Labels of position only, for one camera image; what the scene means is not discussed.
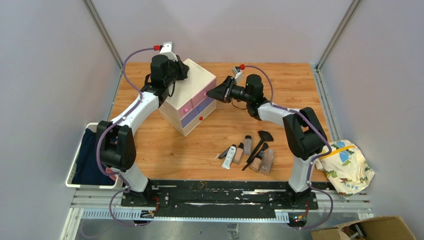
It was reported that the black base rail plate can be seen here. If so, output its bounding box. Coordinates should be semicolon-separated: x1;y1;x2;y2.
120;179;319;223

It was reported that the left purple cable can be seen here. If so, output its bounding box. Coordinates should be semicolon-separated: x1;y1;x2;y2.
95;44;162;228

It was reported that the white mini drawer cabinet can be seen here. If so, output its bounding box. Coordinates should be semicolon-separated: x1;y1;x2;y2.
158;58;217;137

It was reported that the white cosmetic tube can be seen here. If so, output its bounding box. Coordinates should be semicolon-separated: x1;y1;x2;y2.
221;144;237;170

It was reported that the small clear bottle black cap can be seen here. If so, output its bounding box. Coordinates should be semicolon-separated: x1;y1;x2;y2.
243;135;253;156

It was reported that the cardboard box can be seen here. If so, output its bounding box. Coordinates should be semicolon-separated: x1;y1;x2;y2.
311;216;416;240

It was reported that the pink drawer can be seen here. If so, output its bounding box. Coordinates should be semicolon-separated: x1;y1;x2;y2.
191;78;217;107

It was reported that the black mascara tube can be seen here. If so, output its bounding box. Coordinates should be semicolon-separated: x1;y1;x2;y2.
218;145;232;159

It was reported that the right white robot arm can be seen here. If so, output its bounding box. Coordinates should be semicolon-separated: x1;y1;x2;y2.
206;74;329;209

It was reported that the white perforated basket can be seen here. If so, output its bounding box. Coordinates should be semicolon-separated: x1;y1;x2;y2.
65;122;124;189

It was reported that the white slotted cable duct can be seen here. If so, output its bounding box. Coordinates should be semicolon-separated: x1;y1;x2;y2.
81;207;291;223

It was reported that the round beige foundation bottle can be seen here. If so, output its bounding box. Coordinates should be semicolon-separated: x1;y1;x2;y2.
250;150;265;172

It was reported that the clear square bottle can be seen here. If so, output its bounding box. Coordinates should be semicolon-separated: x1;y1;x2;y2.
259;148;275;175

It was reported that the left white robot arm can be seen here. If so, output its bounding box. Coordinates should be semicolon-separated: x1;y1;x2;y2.
95;53;189;207

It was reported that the dark blue cloth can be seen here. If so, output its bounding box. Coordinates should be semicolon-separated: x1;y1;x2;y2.
71;128;115;186

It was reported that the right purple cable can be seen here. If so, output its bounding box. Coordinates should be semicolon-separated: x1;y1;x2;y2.
239;64;334;231

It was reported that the purple cable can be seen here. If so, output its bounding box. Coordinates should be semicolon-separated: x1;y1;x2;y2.
239;64;334;231
95;44;162;228

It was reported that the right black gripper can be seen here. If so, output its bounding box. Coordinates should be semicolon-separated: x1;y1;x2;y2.
207;76;253;104

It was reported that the printed cream cloth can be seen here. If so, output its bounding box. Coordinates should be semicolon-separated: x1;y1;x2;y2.
315;140;375;199

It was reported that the thin black makeup brush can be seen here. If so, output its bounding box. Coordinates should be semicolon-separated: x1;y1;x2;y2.
242;142;269;171

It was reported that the square beige foundation bottle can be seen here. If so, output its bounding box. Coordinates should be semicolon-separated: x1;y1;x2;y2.
232;142;244;165

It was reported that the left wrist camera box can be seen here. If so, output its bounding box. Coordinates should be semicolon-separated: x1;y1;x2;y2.
159;41;178;62

